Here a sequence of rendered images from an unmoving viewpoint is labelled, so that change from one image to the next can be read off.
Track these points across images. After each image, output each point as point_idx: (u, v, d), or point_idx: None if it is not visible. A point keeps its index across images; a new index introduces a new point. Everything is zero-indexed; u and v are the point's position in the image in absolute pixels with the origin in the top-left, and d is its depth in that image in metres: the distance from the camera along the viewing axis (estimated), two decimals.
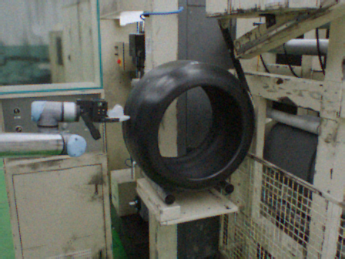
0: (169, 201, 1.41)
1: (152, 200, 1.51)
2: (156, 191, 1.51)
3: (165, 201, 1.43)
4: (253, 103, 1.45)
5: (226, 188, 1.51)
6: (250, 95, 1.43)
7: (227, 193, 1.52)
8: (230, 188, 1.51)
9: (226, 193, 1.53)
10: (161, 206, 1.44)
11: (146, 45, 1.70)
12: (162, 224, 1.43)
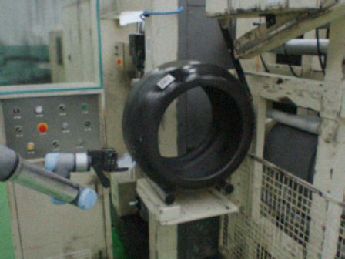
0: (170, 198, 1.41)
1: (152, 200, 1.51)
2: None
3: (169, 193, 1.43)
4: (171, 80, 1.29)
5: (233, 186, 1.52)
6: (163, 87, 1.28)
7: (228, 184, 1.51)
8: (230, 190, 1.52)
9: (227, 184, 1.52)
10: (161, 206, 1.44)
11: (146, 45, 1.70)
12: (162, 224, 1.43)
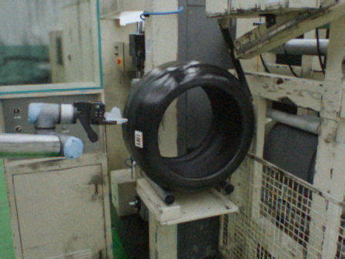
0: (169, 199, 1.41)
1: (152, 200, 1.51)
2: (159, 184, 1.51)
3: (165, 194, 1.42)
4: (141, 136, 1.30)
5: (232, 185, 1.51)
6: (142, 146, 1.31)
7: (226, 186, 1.51)
8: (231, 190, 1.52)
9: (225, 186, 1.51)
10: (161, 206, 1.44)
11: (146, 45, 1.70)
12: (162, 224, 1.43)
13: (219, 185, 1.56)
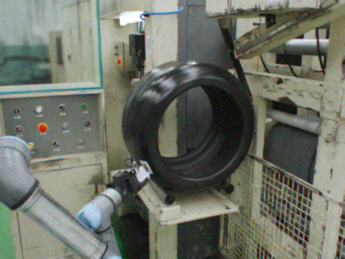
0: (169, 200, 1.41)
1: (152, 200, 1.51)
2: (157, 186, 1.51)
3: (164, 196, 1.42)
4: (146, 164, 1.33)
5: (230, 185, 1.51)
6: (152, 172, 1.35)
7: (225, 189, 1.51)
8: (231, 189, 1.52)
9: (224, 189, 1.52)
10: (161, 206, 1.44)
11: (146, 45, 1.70)
12: (162, 224, 1.43)
13: (219, 186, 1.56)
